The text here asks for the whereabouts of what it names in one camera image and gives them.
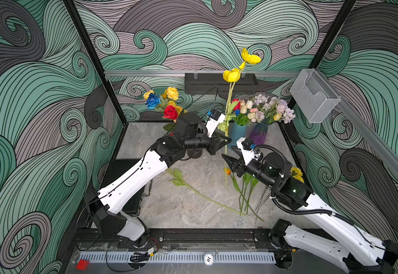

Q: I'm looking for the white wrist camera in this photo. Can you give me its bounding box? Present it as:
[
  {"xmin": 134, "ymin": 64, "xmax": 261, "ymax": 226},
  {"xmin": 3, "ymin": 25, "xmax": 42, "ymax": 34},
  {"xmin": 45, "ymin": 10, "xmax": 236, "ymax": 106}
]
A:
[
  {"xmin": 206, "ymin": 109, "xmax": 226, "ymax": 138},
  {"xmin": 236, "ymin": 137, "xmax": 261, "ymax": 166}
]

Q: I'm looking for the white slotted cable duct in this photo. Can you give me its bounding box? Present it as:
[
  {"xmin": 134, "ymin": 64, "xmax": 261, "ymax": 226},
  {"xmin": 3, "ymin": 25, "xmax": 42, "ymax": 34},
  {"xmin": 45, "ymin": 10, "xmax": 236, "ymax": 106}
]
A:
[{"xmin": 78, "ymin": 251, "xmax": 276, "ymax": 264}]

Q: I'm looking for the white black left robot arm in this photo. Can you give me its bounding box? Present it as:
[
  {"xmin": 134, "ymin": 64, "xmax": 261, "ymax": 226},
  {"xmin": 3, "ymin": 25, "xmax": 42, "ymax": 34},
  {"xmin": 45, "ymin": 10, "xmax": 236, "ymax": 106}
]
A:
[{"xmin": 86, "ymin": 110, "xmax": 231, "ymax": 244}]

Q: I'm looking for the black left corner post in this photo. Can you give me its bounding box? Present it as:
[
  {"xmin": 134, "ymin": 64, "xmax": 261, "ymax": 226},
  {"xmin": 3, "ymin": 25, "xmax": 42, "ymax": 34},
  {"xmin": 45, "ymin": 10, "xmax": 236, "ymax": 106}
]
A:
[{"xmin": 63, "ymin": 0, "xmax": 128, "ymax": 126}]

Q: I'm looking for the mixed rose bouquet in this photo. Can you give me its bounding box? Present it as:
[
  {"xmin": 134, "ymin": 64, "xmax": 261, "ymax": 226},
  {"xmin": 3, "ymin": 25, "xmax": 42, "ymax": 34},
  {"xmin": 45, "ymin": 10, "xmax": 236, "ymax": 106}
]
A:
[{"xmin": 143, "ymin": 87, "xmax": 240, "ymax": 134}]

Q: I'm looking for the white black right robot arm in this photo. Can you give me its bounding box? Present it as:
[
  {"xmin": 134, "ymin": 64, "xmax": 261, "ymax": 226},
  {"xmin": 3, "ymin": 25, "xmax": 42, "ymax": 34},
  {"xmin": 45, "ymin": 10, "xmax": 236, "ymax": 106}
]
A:
[{"xmin": 223, "ymin": 139, "xmax": 398, "ymax": 274}]

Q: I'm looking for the purple glass vase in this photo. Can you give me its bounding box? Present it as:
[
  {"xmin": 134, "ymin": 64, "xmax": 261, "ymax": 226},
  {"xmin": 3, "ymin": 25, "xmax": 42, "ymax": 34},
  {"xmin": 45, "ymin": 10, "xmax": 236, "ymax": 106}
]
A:
[{"xmin": 249, "ymin": 123, "xmax": 269, "ymax": 145}]

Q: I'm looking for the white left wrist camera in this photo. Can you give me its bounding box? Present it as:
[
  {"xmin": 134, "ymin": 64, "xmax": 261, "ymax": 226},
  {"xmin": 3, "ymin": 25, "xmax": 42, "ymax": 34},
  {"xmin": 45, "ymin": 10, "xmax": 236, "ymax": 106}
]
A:
[{"xmin": 206, "ymin": 109, "xmax": 226, "ymax": 138}]

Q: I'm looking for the black vase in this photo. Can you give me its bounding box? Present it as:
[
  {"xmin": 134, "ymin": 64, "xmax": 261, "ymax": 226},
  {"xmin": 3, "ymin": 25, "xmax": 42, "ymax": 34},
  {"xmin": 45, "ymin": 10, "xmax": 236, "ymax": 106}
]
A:
[{"xmin": 187, "ymin": 150, "xmax": 202, "ymax": 159}]

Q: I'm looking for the colourful tulip bunch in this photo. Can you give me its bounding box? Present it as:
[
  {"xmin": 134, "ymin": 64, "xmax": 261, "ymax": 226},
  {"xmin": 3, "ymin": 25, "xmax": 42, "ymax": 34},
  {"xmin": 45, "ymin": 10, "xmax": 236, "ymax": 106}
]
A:
[{"xmin": 229, "ymin": 99, "xmax": 258, "ymax": 126}]

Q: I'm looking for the pink lilac flower bunch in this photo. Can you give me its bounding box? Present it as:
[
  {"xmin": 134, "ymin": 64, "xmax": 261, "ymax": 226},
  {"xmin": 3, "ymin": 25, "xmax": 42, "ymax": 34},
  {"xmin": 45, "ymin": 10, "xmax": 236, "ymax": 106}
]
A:
[{"xmin": 248, "ymin": 94, "xmax": 296, "ymax": 124}]

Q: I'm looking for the yellow poppy spray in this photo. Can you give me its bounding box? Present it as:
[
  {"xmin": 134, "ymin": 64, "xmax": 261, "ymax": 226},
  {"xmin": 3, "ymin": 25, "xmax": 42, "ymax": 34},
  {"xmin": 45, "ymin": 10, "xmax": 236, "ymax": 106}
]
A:
[
  {"xmin": 217, "ymin": 47, "xmax": 262, "ymax": 189},
  {"xmin": 165, "ymin": 169, "xmax": 246, "ymax": 216}
]

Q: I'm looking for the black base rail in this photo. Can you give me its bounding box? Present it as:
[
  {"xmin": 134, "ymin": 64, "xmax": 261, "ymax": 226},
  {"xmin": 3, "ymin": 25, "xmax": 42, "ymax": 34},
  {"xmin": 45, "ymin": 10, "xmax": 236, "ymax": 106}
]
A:
[{"xmin": 72, "ymin": 228, "xmax": 292, "ymax": 252}]

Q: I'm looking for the black corner frame post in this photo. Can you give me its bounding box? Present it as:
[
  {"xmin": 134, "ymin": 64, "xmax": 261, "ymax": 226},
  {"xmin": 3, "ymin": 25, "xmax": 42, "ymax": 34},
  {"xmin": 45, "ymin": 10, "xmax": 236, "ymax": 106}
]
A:
[{"xmin": 289, "ymin": 1, "xmax": 356, "ymax": 124}]

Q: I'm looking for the clear plastic wall bin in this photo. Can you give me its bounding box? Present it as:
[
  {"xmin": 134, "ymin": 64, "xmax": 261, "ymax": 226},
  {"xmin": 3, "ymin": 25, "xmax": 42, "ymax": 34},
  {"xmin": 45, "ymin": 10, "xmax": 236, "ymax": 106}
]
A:
[{"xmin": 290, "ymin": 68, "xmax": 341, "ymax": 123}]

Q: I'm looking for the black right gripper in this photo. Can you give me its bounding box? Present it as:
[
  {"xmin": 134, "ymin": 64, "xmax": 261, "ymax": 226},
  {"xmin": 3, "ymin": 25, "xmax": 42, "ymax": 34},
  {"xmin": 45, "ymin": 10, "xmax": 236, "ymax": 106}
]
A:
[{"xmin": 223, "ymin": 145, "xmax": 276, "ymax": 190}]

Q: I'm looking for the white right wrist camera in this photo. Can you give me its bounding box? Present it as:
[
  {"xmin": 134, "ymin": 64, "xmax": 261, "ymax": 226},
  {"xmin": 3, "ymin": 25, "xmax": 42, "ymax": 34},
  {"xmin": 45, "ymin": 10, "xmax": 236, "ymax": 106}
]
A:
[{"xmin": 236, "ymin": 137, "xmax": 261, "ymax": 166}]

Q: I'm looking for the red small block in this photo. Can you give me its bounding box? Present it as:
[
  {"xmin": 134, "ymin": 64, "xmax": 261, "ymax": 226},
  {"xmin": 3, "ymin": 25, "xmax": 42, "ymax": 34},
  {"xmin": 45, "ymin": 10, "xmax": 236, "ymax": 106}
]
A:
[{"xmin": 76, "ymin": 260, "xmax": 89, "ymax": 271}]

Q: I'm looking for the yellow tulip single stem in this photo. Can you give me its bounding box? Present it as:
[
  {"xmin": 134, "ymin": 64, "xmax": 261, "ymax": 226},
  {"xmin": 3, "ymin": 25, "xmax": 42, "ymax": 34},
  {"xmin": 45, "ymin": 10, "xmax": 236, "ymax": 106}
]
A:
[{"xmin": 239, "ymin": 174, "xmax": 251, "ymax": 213}]

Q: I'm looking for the teal ceramic vase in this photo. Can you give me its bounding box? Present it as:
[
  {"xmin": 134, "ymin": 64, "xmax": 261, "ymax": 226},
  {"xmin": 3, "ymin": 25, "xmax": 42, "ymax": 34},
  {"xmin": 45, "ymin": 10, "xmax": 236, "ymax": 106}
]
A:
[{"xmin": 228, "ymin": 123, "xmax": 247, "ymax": 147}]

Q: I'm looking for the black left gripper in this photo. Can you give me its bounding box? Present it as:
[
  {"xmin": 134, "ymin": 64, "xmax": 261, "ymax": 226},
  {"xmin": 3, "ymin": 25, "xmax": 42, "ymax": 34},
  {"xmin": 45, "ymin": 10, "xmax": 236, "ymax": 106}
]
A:
[{"xmin": 180, "ymin": 131, "xmax": 229, "ymax": 158}]

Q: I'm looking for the black wall tray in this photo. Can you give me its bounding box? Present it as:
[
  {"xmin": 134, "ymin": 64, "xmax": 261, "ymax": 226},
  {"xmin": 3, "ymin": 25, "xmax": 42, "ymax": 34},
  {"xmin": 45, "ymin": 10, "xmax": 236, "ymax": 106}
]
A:
[{"xmin": 184, "ymin": 73, "xmax": 258, "ymax": 99}]

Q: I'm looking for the orange tulip stem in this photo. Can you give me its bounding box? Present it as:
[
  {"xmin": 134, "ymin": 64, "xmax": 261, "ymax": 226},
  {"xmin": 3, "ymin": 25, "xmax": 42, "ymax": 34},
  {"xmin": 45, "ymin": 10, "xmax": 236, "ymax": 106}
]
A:
[{"xmin": 224, "ymin": 167, "xmax": 264, "ymax": 221}]

